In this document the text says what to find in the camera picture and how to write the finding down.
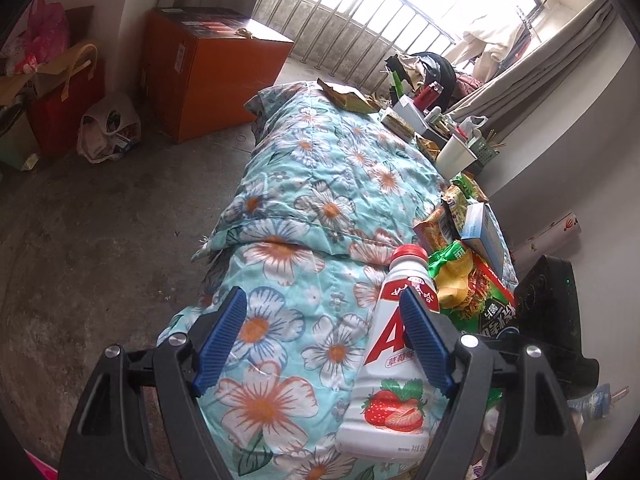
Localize clear plastic bottle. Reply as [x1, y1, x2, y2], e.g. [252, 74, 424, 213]
[567, 382, 630, 423]

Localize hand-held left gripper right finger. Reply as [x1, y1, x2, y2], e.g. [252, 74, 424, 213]
[399, 289, 586, 480]

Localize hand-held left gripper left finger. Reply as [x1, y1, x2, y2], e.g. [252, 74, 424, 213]
[59, 286, 248, 480]

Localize small green snack bag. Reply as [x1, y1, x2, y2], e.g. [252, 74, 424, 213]
[450, 172, 481, 196]

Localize pink plastic bag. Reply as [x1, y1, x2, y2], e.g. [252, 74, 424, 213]
[25, 0, 71, 63]

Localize pink plastic item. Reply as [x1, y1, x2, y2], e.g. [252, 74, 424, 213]
[25, 452, 58, 480]

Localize brown snack packet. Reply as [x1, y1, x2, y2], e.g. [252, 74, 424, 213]
[380, 107, 416, 138]

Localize orange cardboard box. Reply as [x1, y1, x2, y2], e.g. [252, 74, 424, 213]
[141, 6, 295, 143]

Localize hanging pale clothes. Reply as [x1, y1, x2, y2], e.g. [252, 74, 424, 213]
[445, 7, 531, 81]

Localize floral turquoise blanket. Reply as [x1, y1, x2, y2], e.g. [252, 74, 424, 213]
[157, 80, 518, 480]

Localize beige paper bag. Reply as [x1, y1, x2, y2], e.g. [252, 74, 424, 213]
[0, 55, 42, 171]

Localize metal window railing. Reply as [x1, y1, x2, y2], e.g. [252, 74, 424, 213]
[257, 0, 458, 96]

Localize white paper cup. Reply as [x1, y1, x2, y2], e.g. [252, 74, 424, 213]
[435, 132, 478, 176]

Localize yellow snack bag blue logo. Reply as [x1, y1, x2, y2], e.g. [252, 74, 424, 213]
[442, 185, 483, 236]

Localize small white plastic bag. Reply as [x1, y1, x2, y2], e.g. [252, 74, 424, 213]
[452, 115, 488, 141]

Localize red bottle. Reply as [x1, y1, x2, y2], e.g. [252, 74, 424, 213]
[412, 82, 443, 111]

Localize grey storage box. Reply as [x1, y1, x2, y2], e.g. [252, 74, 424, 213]
[392, 95, 453, 153]

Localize white strawberry milk bottle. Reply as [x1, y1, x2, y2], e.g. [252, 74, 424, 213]
[335, 244, 443, 461]

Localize orange snack bag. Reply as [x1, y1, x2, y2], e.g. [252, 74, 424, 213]
[413, 207, 456, 256]

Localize black bag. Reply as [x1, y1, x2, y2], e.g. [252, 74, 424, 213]
[410, 51, 458, 106]

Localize white and blue carton box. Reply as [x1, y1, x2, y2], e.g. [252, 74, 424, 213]
[460, 201, 508, 273]

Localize red shopping bag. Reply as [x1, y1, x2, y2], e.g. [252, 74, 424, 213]
[27, 42, 106, 156]

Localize gold snack bag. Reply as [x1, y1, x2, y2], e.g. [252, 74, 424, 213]
[415, 135, 443, 158]

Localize green pen basket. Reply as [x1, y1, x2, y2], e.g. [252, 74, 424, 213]
[470, 137, 501, 173]

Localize beige curtain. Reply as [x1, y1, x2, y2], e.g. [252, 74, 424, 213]
[445, 0, 623, 133]

